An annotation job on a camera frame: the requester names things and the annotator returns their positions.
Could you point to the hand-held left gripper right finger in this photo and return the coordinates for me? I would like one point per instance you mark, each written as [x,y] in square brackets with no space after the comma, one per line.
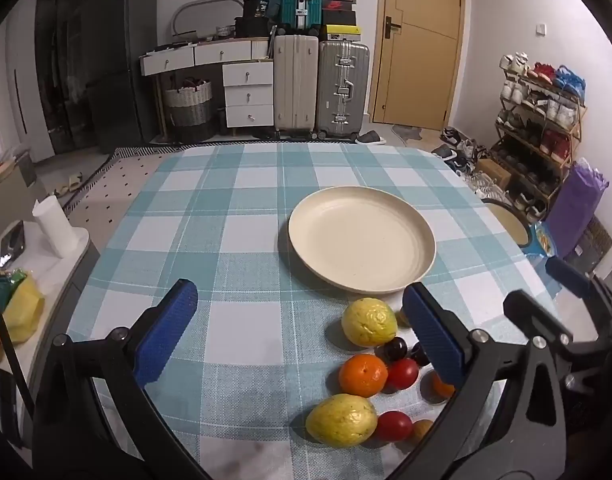
[433,335]

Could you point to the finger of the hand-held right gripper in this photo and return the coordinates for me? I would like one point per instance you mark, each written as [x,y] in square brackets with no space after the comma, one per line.
[568,275]
[531,310]

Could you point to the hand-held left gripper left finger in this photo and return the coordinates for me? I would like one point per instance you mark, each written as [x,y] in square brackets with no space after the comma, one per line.
[166,330]

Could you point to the red tomato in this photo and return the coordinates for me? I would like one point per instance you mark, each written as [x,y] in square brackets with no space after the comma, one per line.
[393,426]
[402,374]

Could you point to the orange mandarin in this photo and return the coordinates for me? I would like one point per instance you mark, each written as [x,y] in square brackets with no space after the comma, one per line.
[442,388]
[363,374]

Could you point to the yellow-green citrus fruit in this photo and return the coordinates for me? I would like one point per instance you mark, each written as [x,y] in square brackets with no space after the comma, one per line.
[370,322]
[341,420]

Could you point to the cream round plate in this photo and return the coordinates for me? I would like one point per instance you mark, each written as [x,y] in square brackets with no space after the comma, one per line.
[361,240]

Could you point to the dark purple plum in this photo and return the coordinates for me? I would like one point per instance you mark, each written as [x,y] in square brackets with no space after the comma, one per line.
[393,349]
[419,355]

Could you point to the blue snack packet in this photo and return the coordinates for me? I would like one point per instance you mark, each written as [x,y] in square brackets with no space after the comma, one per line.
[543,242]

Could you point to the brown woven basket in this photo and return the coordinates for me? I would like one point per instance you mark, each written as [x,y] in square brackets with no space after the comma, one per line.
[593,242]

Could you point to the purple bag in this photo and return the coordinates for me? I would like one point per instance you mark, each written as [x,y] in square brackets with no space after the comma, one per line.
[576,210]

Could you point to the round beige stool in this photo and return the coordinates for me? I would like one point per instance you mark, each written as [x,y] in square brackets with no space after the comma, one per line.
[508,220]

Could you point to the white side cabinet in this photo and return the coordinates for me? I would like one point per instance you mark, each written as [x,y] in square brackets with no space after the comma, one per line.
[56,275]

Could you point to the cardboard box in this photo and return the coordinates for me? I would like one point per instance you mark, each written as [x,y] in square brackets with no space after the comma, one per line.
[493,172]

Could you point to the yellow plastic bag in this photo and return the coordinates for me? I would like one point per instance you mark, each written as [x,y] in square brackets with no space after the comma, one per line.
[21,310]

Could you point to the dotted rug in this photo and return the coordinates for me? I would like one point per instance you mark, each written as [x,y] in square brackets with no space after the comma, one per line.
[101,195]

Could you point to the white paper towel roll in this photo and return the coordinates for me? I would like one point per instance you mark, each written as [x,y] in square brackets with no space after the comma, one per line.
[53,225]

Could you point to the scattered pile of shoes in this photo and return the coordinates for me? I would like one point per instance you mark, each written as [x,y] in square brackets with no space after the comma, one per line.
[461,155]

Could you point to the shoe rack with shoes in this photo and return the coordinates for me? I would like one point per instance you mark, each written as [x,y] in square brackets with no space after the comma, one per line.
[556,110]

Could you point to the glossy dark tray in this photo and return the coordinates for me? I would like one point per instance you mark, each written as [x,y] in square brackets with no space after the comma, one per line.
[12,247]

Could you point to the beige slipper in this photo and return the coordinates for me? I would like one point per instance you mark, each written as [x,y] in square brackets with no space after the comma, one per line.
[68,185]

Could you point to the grey slippers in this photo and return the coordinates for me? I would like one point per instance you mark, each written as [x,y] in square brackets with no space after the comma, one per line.
[370,137]

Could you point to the grey wicker basket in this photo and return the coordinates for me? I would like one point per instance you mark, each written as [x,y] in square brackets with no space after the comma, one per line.
[188,105]

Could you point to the white dressing desk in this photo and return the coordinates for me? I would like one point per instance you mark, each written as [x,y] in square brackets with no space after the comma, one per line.
[236,77]

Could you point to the wooden door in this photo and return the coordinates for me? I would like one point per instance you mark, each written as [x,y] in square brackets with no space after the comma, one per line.
[418,60]

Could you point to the silver suitcase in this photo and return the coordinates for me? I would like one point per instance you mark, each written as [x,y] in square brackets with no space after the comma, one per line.
[342,85]

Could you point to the dark glass cabinet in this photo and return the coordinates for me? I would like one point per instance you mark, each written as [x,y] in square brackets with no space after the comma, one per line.
[61,85]

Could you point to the beige suitcase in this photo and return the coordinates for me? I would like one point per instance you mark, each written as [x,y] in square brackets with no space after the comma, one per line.
[296,85]

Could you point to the black and yellow shoe box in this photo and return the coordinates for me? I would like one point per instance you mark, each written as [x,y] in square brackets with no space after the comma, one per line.
[342,32]

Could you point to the white arched mirror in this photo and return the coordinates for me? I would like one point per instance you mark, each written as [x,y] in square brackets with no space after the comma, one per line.
[206,2]

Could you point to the black bag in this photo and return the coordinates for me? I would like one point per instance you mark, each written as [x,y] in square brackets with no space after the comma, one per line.
[256,12]

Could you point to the black shoe box red logo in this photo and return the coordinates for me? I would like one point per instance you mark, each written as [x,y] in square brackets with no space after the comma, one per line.
[338,5]

